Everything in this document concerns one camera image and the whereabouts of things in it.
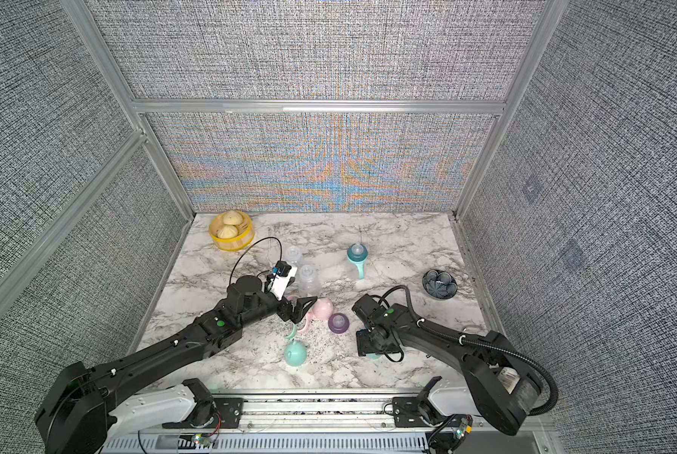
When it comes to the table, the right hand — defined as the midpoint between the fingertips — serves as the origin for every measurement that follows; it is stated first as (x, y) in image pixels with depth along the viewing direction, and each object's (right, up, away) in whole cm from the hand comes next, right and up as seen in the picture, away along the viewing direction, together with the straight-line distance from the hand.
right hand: (369, 341), depth 84 cm
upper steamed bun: (-50, +39, +25) cm, 69 cm away
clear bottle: (-24, +26, +8) cm, 36 cm away
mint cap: (-21, -2, -4) cm, 22 cm away
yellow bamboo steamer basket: (-44, +33, +22) cm, 60 cm away
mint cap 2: (0, -1, -8) cm, 8 cm away
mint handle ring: (-2, +22, +6) cm, 23 cm away
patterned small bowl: (+26, +15, +13) cm, 32 cm away
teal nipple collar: (-3, +26, +6) cm, 27 cm away
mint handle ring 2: (-23, +2, +2) cm, 23 cm away
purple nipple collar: (-9, +4, +4) cm, 11 cm away
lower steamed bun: (-51, +33, +22) cm, 64 cm away
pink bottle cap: (-14, +9, +4) cm, 17 cm away
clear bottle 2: (-19, +15, +10) cm, 26 cm away
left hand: (-17, +17, -8) cm, 26 cm away
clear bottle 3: (-3, +26, +6) cm, 27 cm away
